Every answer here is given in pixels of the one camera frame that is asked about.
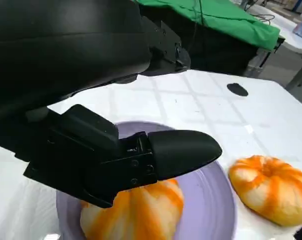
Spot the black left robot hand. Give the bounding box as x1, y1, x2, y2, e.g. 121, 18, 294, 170
0, 0, 223, 210

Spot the lilac plate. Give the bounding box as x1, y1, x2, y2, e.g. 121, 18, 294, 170
55, 121, 238, 240

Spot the black cloth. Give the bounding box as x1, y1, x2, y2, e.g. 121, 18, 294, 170
139, 3, 263, 76

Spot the black round table hole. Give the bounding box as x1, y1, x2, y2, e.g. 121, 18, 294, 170
226, 82, 249, 97

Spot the green cloth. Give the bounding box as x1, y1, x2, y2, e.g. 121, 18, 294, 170
135, 0, 281, 52

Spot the white workshop table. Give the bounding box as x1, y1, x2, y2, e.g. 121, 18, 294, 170
238, 0, 302, 92

